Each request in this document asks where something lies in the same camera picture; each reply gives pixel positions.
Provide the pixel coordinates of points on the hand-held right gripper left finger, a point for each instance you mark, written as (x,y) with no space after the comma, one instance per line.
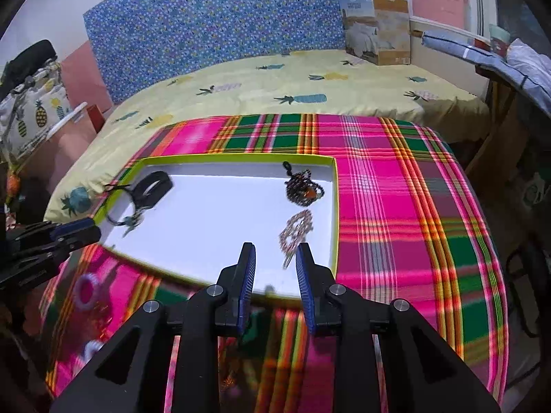
(249,284)

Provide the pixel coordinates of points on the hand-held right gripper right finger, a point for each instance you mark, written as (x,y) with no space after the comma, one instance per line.
(302,284)

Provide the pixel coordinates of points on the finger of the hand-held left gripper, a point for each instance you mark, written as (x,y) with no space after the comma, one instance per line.
(79,238)
(73,226)

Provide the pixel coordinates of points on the white tray with green rim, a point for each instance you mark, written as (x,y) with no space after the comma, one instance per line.
(215,215)

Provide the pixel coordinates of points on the black wristband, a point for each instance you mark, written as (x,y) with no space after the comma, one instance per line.
(161,185)

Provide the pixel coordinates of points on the white rod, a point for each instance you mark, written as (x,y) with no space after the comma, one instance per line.
(69,118)

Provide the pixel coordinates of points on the small red box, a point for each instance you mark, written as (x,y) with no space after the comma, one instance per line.
(95,120)

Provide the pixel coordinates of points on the pink green plaid cloth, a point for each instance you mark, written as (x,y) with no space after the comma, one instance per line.
(387,206)

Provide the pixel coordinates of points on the black bag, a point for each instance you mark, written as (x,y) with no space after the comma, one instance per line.
(26,58)

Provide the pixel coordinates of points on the yellow pineapple bed sheet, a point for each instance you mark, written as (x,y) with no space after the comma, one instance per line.
(301,77)

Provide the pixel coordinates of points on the wooden side table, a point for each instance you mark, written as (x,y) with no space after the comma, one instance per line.
(495,129)

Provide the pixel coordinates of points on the blue floral headboard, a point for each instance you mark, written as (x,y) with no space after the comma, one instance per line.
(215,21)

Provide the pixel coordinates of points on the cardboard bedding box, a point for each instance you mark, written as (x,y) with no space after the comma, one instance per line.
(379,26)

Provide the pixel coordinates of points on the grey folded cloth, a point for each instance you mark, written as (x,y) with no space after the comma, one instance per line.
(495,62)

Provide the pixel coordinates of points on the white plastic bag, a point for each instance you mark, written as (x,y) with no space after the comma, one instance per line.
(529,56)

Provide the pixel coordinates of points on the white window frame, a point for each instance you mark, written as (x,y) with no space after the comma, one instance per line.
(478,0)

